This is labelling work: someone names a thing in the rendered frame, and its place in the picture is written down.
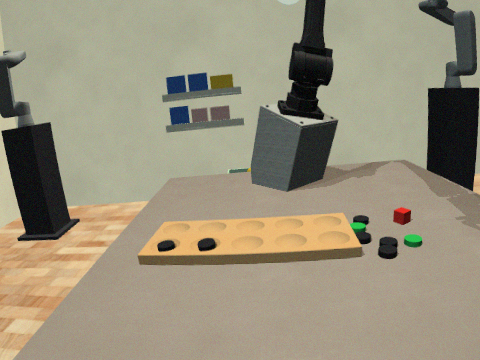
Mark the wooden tray with round pockets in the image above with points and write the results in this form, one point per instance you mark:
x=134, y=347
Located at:
x=235, y=239

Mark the green disc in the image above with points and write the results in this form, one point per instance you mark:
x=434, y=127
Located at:
x=413, y=240
x=358, y=227

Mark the red cube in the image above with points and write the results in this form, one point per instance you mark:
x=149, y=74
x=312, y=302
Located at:
x=402, y=216

